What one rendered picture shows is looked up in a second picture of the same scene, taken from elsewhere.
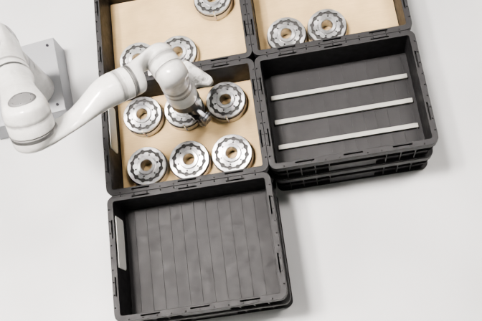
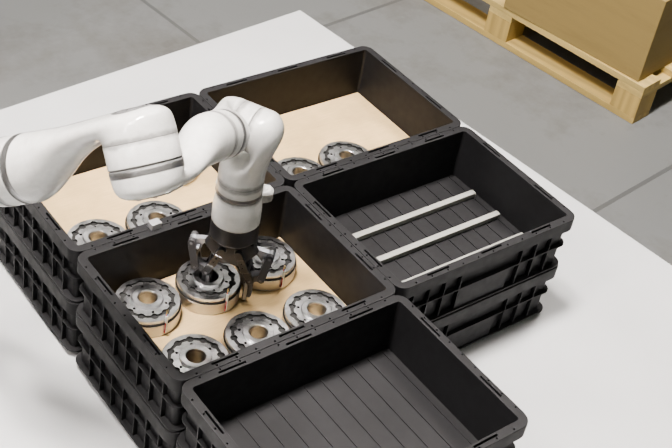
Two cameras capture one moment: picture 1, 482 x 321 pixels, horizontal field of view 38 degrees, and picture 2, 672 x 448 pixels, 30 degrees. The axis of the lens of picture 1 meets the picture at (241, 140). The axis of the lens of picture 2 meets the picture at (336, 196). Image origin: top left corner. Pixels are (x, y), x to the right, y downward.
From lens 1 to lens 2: 132 cm
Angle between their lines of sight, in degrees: 44
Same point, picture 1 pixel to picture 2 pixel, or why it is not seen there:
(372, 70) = (428, 197)
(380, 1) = (387, 132)
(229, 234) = (372, 416)
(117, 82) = (223, 117)
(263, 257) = (439, 428)
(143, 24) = (71, 208)
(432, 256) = (620, 402)
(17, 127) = (150, 137)
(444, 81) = not seen: hidden behind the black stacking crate
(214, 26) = (184, 192)
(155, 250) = not seen: outside the picture
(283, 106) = not seen: hidden behind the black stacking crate
